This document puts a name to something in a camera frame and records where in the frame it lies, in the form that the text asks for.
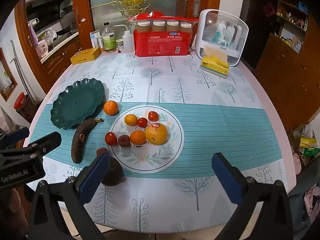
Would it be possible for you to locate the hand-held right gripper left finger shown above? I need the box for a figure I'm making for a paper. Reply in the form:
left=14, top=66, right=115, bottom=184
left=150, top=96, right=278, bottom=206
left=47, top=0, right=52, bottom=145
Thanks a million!
left=29, top=152, right=111, bottom=240

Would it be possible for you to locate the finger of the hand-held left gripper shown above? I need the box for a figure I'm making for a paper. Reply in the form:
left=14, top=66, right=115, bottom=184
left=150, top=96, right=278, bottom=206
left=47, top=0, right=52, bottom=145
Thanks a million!
left=29, top=131, right=62, bottom=157
left=0, top=127, right=30, bottom=151

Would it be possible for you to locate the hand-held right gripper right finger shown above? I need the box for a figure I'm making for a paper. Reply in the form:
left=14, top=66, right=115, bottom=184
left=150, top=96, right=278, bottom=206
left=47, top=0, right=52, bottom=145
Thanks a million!
left=211, top=152, right=293, bottom=240

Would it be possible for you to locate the dark avocado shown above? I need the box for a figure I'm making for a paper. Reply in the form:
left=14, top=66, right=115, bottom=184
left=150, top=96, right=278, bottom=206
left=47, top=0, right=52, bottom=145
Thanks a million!
left=101, top=156, right=125, bottom=187

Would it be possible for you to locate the overripe dark banana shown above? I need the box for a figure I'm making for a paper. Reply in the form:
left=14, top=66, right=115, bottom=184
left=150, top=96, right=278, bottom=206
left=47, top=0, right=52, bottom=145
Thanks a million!
left=71, top=118, right=104, bottom=164

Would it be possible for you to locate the dark green scalloped plate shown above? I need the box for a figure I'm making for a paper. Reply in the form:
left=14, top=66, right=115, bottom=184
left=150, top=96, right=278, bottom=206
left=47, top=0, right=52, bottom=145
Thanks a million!
left=50, top=78, right=105, bottom=130

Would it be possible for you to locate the white floral plate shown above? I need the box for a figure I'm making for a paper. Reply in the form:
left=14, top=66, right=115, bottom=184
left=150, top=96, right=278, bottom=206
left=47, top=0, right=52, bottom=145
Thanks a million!
left=109, top=105, right=184, bottom=173

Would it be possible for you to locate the yellow-orange citrus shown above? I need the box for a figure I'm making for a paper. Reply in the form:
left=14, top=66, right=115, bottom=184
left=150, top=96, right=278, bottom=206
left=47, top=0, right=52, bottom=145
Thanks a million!
left=124, top=114, right=138, bottom=126

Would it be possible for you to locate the large orange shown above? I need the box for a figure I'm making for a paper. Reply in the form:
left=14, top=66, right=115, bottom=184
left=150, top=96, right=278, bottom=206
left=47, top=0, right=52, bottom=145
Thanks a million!
left=145, top=122, right=168, bottom=145

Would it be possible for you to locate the dark bin with red lid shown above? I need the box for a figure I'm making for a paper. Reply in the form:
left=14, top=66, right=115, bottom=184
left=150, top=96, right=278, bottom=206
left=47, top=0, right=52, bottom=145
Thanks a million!
left=14, top=92, right=38, bottom=123

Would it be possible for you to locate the small orange with stem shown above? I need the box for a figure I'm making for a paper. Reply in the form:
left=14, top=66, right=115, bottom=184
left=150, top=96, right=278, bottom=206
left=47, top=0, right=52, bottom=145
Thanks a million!
left=130, top=130, right=146, bottom=145

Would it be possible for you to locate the round mandarin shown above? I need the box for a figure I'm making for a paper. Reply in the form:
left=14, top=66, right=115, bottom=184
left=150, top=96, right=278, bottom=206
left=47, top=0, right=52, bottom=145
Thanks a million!
left=103, top=100, right=119, bottom=116

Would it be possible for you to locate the pile of bags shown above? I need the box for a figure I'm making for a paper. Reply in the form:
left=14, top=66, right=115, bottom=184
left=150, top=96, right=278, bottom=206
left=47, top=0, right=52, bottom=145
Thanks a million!
left=290, top=124, right=320, bottom=160

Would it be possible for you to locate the tree print tablecloth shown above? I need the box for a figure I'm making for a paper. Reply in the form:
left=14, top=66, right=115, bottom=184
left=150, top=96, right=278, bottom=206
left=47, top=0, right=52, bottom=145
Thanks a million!
left=26, top=47, right=297, bottom=233

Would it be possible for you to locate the yellow cardboard box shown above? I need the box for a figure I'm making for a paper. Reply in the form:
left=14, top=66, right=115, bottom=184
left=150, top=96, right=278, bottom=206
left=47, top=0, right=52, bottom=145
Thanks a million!
left=70, top=47, right=101, bottom=65

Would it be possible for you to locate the kitchen counter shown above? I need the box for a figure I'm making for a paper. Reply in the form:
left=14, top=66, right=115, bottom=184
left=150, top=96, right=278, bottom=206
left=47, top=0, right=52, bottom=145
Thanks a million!
left=40, top=31, right=80, bottom=63

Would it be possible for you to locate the blue and white box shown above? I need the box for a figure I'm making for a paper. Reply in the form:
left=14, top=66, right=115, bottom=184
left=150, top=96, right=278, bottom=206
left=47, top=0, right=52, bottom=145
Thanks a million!
left=89, top=30, right=102, bottom=48

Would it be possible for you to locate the yellow tissue pack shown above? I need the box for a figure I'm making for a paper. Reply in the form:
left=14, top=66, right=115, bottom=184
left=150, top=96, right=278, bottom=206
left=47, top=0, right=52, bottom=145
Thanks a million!
left=199, top=47, right=230, bottom=78

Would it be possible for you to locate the glass bottle with green label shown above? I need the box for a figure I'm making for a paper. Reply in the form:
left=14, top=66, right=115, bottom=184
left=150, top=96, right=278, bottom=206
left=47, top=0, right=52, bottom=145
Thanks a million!
left=102, top=22, right=117, bottom=53

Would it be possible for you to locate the wooden shelf cabinet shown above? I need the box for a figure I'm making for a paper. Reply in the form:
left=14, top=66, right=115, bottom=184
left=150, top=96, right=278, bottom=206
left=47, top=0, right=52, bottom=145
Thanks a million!
left=255, top=0, right=320, bottom=130

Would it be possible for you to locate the white squeeze bottle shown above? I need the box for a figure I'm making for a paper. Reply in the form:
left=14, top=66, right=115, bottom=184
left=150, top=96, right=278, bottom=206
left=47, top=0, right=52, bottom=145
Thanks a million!
left=112, top=24, right=135, bottom=52

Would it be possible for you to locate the white bottle sterilizer appliance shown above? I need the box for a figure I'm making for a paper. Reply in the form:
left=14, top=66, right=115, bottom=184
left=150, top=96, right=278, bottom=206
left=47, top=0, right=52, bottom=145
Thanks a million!
left=195, top=9, right=249, bottom=67

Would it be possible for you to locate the red bag of bottles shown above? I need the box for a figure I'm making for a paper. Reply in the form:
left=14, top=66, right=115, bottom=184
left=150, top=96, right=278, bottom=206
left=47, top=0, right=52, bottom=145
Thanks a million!
left=128, top=11, right=199, bottom=57

